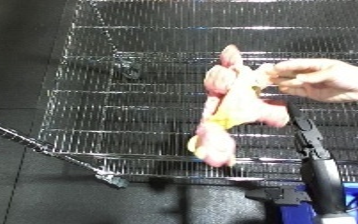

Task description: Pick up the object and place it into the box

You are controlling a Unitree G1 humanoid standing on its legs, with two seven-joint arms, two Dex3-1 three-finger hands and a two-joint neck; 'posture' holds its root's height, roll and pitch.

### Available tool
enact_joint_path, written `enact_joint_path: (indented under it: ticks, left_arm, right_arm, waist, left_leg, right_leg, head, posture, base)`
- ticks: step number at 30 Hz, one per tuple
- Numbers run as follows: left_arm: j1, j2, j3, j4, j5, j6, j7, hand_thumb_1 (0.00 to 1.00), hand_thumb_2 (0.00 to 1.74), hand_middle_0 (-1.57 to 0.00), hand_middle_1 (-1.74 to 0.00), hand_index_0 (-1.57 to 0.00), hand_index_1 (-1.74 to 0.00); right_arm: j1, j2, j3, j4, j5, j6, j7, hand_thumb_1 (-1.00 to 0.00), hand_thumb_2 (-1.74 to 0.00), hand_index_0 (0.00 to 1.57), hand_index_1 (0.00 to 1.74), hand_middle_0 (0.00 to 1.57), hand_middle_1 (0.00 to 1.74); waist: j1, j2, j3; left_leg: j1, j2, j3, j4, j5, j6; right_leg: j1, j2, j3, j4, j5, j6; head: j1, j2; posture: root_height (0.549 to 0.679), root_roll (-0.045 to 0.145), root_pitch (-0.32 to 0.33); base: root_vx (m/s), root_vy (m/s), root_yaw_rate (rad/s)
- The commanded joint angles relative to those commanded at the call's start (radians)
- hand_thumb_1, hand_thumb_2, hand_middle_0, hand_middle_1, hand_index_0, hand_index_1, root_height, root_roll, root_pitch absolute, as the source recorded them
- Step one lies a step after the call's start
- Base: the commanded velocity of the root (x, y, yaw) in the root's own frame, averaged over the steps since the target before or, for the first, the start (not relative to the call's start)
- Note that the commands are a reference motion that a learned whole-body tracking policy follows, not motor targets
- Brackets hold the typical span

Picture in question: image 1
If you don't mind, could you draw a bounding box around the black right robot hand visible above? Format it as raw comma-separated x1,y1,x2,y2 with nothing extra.
244,101,350,217

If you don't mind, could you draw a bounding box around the person's hand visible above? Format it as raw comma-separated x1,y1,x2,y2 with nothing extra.
255,58,358,104

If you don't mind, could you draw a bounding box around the pink soft toy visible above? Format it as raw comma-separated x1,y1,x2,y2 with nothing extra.
186,44,293,168

